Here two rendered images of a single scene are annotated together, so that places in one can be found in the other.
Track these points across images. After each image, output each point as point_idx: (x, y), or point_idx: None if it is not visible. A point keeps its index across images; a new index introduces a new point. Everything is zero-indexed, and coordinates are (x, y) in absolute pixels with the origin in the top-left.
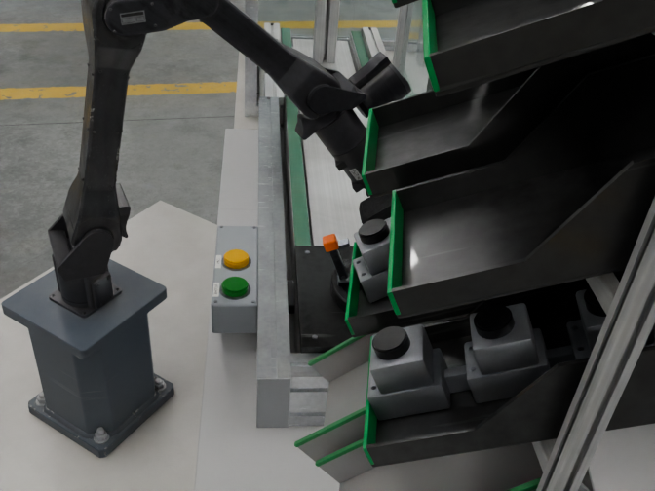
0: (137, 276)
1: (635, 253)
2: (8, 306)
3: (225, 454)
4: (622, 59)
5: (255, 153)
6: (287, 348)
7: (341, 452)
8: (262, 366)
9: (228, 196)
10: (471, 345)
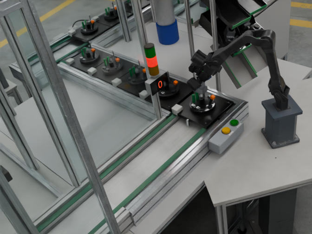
0: (266, 106)
1: None
2: (301, 109)
3: (259, 114)
4: None
5: (151, 213)
6: (236, 105)
7: (253, 67)
8: (245, 103)
9: (187, 192)
10: (245, 25)
